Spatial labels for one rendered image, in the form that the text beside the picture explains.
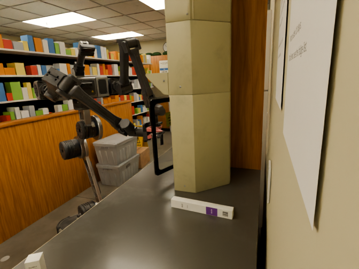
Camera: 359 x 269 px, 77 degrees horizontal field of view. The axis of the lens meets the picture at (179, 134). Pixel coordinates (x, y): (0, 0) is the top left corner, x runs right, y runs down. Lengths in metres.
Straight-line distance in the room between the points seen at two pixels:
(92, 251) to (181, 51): 0.82
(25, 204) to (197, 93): 2.43
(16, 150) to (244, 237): 2.44
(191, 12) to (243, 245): 0.89
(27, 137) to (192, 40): 2.27
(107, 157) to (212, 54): 2.61
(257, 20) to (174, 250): 1.13
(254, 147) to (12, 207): 2.44
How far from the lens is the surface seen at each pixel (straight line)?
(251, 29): 1.35
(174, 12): 1.06
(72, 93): 1.22
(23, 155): 2.91
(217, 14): 1.10
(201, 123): 1.04
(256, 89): 1.33
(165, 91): 1.05
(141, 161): 4.01
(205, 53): 1.04
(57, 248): 0.95
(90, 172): 2.34
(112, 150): 3.30
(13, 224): 3.01
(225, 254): 0.82
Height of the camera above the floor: 1.48
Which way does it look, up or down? 14 degrees down
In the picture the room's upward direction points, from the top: 3 degrees counter-clockwise
